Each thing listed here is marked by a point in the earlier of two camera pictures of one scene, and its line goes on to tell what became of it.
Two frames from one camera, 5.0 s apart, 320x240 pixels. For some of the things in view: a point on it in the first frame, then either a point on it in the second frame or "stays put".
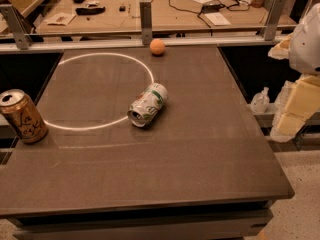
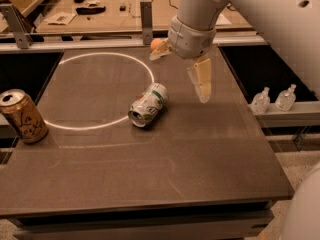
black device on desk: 90,11 stays put
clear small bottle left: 260,101 stays put
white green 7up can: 147,104 stays put
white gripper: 307,47 → 190,41
